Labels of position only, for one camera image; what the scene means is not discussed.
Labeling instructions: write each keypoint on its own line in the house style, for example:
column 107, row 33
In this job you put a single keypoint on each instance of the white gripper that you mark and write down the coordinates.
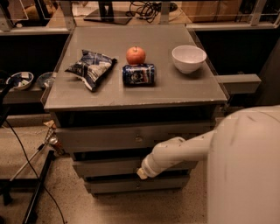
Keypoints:
column 150, row 169

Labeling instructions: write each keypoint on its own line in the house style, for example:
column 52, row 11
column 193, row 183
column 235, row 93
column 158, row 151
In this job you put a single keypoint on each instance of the grey drawer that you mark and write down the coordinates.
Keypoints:
column 132, row 183
column 127, row 136
column 107, row 167

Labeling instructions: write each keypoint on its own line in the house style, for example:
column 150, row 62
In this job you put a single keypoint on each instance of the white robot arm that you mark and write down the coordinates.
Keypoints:
column 243, row 166

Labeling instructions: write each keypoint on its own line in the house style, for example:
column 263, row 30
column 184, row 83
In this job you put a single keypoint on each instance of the grey bottom drawer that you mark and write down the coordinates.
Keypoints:
column 132, row 183

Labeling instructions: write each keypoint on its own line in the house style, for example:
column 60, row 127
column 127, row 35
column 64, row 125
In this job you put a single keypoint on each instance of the grey top drawer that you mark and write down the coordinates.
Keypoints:
column 127, row 136

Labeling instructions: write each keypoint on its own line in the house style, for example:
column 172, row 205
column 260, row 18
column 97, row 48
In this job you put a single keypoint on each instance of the grey wooden drawer cabinet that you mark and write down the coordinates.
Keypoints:
column 174, row 97

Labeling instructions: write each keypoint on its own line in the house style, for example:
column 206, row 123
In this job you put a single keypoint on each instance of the white stick with metal cap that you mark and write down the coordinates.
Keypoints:
column 46, row 143

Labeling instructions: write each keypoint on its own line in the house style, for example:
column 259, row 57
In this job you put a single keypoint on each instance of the blue white chip bag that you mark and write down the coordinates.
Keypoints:
column 91, row 67

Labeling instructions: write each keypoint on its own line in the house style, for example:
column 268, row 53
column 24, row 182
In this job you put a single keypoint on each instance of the red apple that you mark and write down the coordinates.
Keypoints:
column 135, row 55

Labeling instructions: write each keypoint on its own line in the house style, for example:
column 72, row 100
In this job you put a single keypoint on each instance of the white ceramic bowl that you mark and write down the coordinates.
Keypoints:
column 188, row 58

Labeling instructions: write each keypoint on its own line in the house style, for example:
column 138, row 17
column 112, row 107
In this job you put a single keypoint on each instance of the clear glass bowl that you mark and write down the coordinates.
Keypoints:
column 46, row 80

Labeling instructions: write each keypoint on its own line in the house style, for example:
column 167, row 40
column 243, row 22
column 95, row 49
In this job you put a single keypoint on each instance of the black metal floor stand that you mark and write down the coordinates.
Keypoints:
column 33, row 185

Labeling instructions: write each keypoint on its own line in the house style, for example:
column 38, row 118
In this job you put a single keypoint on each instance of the bowl with blue contents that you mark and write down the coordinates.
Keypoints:
column 21, row 80

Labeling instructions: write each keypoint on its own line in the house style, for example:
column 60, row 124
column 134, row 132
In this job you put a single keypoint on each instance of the black monitor stand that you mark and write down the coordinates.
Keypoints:
column 106, row 14

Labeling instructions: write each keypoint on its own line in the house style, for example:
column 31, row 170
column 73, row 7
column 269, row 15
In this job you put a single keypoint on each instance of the cardboard box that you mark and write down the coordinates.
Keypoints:
column 211, row 11

